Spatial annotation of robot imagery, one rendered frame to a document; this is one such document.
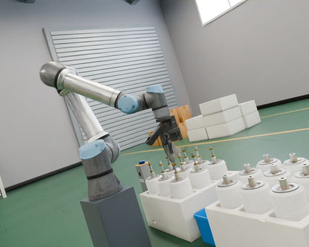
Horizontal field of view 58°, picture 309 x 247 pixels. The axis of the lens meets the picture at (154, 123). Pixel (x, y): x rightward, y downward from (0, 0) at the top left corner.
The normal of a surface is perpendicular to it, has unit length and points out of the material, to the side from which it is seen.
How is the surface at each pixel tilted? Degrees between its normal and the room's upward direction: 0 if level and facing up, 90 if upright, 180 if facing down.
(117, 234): 90
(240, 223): 90
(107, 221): 90
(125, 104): 90
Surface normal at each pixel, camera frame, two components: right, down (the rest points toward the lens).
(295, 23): -0.76, 0.25
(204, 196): 0.49, -0.13
